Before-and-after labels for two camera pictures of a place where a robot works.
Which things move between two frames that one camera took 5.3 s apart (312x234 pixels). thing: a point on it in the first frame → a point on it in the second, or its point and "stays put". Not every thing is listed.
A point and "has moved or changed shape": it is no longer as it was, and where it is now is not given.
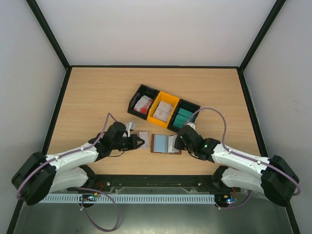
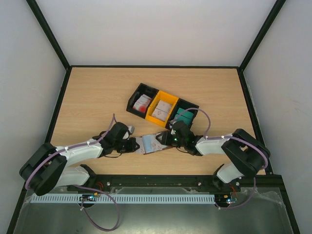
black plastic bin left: [146, 91] stays put
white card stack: [163, 111] stays put
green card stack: [183, 116] stays put
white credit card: [144, 135] → [155, 144]
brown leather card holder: [165, 144] has moved or changed shape
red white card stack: [143, 105] stays put
